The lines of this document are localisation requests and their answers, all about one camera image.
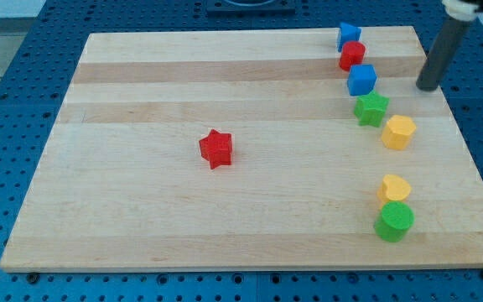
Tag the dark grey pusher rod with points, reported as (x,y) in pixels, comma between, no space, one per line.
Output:
(441,53)

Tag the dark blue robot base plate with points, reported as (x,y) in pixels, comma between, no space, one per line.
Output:
(250,7)

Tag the blue cube block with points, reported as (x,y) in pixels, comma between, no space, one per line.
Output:
(361,79)

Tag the yellow hexagon block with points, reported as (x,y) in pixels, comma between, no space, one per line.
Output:
(398,132)

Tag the green cylinder block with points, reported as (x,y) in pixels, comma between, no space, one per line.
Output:
(394,220)

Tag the blue triangle block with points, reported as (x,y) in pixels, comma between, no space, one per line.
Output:
(347,32)

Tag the red star block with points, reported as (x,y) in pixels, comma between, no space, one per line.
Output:
(216,148)

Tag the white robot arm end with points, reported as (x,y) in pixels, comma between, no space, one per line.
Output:
(463,10)

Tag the green star block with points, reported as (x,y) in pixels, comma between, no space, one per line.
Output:
(370,109)

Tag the yellow heart block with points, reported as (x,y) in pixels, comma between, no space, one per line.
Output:
(393,188)

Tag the red cylinder block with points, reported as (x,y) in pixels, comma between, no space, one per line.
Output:
(352,53)

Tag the wooden board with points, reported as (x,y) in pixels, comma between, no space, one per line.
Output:
(121,185)

